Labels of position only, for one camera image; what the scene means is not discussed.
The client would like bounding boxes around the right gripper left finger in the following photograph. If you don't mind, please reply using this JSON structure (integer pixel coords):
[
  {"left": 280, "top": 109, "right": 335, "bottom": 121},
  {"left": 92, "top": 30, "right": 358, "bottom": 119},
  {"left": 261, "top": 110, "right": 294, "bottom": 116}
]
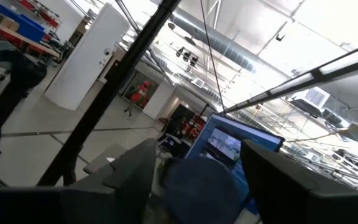
[{"left": 0, "top": 138, "right": 158, "bottom": 224}]

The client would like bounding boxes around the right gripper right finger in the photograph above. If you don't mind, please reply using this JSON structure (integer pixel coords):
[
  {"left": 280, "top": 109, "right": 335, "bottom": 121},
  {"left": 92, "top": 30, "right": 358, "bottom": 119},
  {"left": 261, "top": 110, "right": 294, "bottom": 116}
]
[{"left": 241, "top": 139, "right": 358, "bottom": 224}]

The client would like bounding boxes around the navy blue travel tube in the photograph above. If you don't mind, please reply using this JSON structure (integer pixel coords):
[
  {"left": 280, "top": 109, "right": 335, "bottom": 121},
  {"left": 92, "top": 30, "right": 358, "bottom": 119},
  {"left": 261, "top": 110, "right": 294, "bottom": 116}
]
[{"left": 162, "top": 157, "right": 245, "bottom": 224}]

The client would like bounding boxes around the monitor with blue screen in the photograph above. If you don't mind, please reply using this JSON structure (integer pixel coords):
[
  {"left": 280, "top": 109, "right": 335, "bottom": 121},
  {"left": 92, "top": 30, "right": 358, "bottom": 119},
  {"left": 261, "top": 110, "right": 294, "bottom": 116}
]
[{"left": 183, "top": 112, "right": 286, "bottom": 215}]

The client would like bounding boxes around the person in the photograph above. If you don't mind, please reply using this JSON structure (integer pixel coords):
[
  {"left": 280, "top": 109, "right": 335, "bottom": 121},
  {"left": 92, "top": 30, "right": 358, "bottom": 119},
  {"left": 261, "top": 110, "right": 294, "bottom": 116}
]
[{"left": 123, "top": 80, "right": 152, "bottom": 121}]

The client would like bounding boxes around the white ceiling air unit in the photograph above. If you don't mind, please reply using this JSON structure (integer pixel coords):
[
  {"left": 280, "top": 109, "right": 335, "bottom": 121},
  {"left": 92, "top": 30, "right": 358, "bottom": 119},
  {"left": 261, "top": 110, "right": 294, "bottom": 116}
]
[{"left": 290, "top": 86, "right": 331, "bottom": 118}]

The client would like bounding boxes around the rig LED light bar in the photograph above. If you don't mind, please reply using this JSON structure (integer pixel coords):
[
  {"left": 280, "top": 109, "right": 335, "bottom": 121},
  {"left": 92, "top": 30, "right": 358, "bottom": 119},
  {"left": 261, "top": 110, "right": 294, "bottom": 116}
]
[{"left": 221, "top": 40, "right": 358, "bottom": 115}]

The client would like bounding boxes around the white building column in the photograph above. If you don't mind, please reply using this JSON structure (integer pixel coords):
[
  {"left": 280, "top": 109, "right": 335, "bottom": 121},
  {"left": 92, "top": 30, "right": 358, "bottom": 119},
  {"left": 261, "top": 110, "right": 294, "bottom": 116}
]
[{"left": 44, "top": 2, "right": 132, "bottom": 111}]

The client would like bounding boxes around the blue storage crate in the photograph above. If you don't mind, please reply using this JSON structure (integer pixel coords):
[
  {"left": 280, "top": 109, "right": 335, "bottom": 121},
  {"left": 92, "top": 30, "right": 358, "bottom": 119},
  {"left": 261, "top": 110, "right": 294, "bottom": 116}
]
[{"left": 0, "top": 0, "right": 47, "bottom": 43}]

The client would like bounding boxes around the black metal rig frame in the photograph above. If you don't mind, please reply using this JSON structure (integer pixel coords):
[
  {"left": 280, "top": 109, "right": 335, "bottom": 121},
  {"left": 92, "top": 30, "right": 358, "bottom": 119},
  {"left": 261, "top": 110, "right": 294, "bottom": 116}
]
[{"left": 35, "top": 0, "right": 181, "bottom": 187}]

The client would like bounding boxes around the thin black hanging cable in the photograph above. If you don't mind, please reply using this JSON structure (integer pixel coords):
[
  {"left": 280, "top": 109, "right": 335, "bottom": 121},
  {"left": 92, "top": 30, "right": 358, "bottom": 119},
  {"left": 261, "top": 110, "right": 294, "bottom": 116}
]
[{"left": 199, "top": 0, "right": 228, "bottom": 116}]

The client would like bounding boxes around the silver ventilation duct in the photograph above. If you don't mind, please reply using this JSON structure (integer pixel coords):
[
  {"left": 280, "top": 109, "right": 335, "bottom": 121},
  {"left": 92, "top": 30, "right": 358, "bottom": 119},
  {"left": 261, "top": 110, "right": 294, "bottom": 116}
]
[{"left": 169, "top": 7, "right": 257, "bottom": 74}]

